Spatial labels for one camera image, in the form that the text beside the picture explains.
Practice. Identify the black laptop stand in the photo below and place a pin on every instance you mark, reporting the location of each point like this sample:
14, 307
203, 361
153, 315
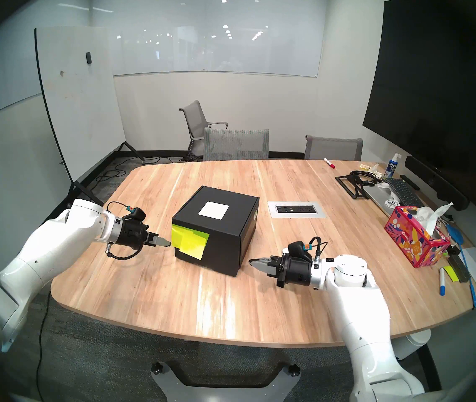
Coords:
347, 185

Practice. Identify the red floral tissue box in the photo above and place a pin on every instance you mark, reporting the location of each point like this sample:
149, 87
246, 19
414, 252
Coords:
410, 240

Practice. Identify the large black wall screen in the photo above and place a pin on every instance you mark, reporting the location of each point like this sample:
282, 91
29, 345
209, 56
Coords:
435, 83

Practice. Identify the blue capped marker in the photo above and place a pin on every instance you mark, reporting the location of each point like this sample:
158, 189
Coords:
442, 282

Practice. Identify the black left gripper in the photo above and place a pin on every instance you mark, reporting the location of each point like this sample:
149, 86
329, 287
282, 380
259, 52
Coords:
131, 233

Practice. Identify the yellow sticky note pad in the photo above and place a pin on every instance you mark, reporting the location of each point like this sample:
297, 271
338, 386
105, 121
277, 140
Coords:
450, 274

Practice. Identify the pale square sticky note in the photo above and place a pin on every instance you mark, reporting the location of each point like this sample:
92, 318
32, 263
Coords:
213, 210

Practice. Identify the whiteboard cleaner spray bottle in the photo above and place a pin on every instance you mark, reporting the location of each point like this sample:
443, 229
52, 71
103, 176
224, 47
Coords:
391, 167

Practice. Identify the black video conference bar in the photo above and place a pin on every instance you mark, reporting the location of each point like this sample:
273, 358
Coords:
435, 181

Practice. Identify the white tissue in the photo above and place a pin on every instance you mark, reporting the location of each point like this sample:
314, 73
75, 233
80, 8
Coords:
430, 219

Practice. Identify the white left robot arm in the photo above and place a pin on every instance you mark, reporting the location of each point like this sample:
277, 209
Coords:
49, 250

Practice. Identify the blue fly swatter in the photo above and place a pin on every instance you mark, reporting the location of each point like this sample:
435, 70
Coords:
456, 233

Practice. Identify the yellow sticky note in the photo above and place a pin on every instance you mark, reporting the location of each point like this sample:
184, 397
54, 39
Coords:
194, 246
175, 240

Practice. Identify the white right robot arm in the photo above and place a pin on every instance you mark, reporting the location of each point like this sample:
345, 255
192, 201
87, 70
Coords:
359, 305

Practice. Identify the silver table power panel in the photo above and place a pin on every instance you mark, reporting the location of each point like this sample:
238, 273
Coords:
296, 210

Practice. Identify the gray mesh office chair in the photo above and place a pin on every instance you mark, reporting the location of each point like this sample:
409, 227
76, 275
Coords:
236, 145

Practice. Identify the lime green sticky note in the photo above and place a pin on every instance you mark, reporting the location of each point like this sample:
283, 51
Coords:
177, 228

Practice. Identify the glass wall whiteboard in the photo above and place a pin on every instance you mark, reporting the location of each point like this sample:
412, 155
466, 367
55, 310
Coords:
217, 37

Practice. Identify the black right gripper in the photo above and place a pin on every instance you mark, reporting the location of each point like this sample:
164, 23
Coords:
296, 269

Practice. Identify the rolling whiteboard on stand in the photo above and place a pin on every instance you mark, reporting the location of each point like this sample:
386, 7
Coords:
78, 104

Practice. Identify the red capped marker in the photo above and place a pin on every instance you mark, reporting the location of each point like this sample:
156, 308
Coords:
329, 163

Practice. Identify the black cardboard box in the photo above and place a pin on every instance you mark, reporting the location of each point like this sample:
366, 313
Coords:
229, 242

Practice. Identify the gray office chair with armrests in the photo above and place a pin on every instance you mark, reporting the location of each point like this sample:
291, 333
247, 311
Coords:
194, 118

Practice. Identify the gray plain-back office chair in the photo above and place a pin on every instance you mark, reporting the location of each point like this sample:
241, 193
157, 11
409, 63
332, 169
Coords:
333, 149

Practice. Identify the black keyboard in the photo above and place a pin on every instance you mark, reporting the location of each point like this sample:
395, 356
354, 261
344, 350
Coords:
403, 191

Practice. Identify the silver laptop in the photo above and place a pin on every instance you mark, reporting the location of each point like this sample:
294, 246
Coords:
378, 198

